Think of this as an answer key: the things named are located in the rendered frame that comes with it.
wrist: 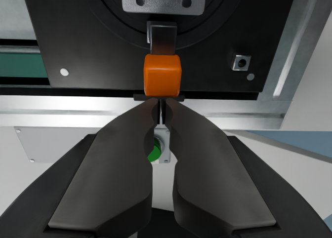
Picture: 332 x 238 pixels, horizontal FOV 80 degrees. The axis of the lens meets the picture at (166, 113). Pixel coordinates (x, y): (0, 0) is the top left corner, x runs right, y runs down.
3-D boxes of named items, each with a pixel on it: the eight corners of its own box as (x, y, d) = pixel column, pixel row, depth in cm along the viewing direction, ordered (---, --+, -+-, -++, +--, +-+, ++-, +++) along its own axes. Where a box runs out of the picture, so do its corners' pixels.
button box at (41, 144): (168, 138, 36) (170, 165, 30) (47, 137, 35) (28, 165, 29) (170, 105, 32) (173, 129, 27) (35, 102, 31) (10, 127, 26)
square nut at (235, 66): (244, 67, 21) (247, 70, 21) (229, 67, 21) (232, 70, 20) (248, 52, 21) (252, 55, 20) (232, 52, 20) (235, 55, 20)
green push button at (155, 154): (160, 153, 30) (160, 163, 29) (134, 153, 30) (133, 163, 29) (161, 133, 28) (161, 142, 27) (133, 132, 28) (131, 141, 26)
